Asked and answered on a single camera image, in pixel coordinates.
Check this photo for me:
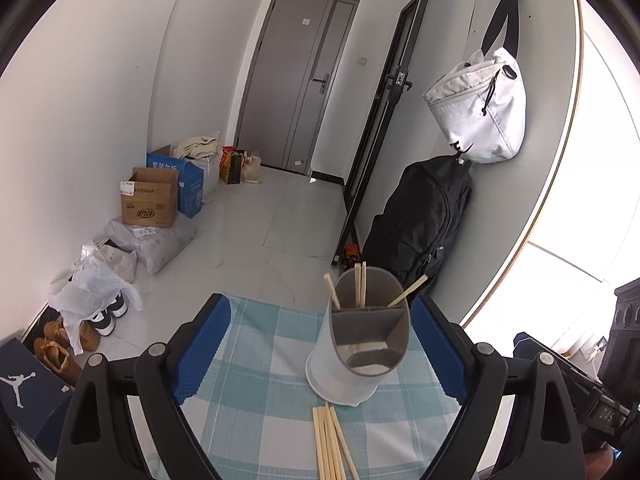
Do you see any wooden-framed window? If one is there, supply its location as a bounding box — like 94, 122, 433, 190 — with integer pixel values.
457, 0, 640, 376

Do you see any white plastic bag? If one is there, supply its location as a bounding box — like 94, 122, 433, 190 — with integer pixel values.
47, 267, 143, 356

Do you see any beige paper bag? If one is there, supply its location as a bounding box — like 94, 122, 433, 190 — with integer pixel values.
242, 150, 263, 184

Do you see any black cabinet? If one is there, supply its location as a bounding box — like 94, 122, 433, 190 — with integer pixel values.
614, 279, 640, 363

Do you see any black backpack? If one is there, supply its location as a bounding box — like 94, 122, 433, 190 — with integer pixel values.
360, 155, 473, 303

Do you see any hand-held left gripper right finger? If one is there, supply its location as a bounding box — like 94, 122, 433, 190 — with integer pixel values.
409, 295, 586, 480

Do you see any black framed door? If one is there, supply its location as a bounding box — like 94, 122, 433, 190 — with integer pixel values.
330, 0, 441, 268

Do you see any red and yellow bag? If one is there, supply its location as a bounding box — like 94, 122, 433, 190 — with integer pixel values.
219, 146, 247, 185

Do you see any white translucent bag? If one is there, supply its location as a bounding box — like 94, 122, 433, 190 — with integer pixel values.
192, 152, 223, 198

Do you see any white parcel pouch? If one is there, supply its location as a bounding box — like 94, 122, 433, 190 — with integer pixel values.
80, 240, 137, 282

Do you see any grey plastic parcel bag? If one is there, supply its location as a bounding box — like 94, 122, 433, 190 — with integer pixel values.
102, 217, 197, 276

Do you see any beige cloth bag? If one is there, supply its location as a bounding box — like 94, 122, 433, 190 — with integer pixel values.
172, 135, 223, 161

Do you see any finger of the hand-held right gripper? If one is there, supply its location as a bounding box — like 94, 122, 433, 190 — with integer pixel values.
512, 331, 545, 358

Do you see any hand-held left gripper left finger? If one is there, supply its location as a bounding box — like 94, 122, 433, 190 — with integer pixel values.
55, 293, 232, 480

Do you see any teal checked tablecloth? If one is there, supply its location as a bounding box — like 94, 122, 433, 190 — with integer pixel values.
150, 294, 481, 480

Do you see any grey and white utensil holder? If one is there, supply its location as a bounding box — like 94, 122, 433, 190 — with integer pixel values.
305, 268, 412, 407

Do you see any blue cardboard box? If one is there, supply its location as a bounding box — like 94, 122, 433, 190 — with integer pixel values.
146, 144, 205, 219

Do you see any white sling bag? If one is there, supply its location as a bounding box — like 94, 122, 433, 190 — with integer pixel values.
422, 0, 527, 165

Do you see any person's right hand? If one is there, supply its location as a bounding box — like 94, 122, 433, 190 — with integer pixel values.
584, 447, 619, 480

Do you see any brown cardboard box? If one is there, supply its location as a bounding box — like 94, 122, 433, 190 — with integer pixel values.
120, 166, 180, 228

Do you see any pile of chopsticks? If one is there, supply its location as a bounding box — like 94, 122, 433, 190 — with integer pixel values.
312, 401, 361, 480

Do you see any grey door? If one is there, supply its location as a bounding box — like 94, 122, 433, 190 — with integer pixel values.
235, 0, 360, 177

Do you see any dark blue shoe box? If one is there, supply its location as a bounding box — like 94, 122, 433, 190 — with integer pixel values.
0, 337, 83, 461

